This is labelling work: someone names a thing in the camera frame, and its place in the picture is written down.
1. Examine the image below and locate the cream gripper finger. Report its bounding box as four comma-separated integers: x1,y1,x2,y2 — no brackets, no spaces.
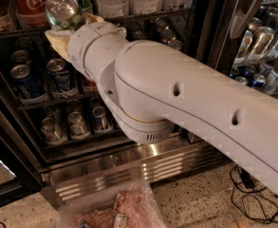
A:
83,13,104,24
45,29,73,61

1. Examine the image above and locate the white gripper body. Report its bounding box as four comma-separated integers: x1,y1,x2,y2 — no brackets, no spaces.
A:
67,21,127,77

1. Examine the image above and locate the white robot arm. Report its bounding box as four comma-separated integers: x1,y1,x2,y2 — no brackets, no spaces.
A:
45,21,278,195

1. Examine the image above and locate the blue white pepsi can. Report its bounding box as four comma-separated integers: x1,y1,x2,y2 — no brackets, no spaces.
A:
46,59,76,93

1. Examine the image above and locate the red cola can top shelf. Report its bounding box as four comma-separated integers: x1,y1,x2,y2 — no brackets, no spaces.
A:
15,0,46,27

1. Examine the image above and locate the front blue pepsi can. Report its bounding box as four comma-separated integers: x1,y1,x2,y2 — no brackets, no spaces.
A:
10,65,45,100

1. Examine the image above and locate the blue can bottom shelf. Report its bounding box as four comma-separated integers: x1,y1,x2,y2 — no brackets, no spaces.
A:
92,106,111,133

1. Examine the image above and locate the white green can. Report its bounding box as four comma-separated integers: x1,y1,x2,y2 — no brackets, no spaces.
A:
67,111,90,140
41,117,67,145

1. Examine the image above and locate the white green can bottom left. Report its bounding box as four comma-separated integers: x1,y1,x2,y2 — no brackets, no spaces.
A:
41,117,67,145

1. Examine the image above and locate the steel fridge base grille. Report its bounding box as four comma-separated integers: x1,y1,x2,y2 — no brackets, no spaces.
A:
41,136,228,208

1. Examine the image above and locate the clear plastic bin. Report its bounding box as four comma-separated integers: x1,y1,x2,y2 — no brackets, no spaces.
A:
57,180,167,228

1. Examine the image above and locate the fridge door handle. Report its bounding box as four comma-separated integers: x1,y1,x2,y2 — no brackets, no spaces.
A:
230,0,263,39

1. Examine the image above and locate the black power adapter cable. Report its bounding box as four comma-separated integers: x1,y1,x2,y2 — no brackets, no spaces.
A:
229,164,278,225

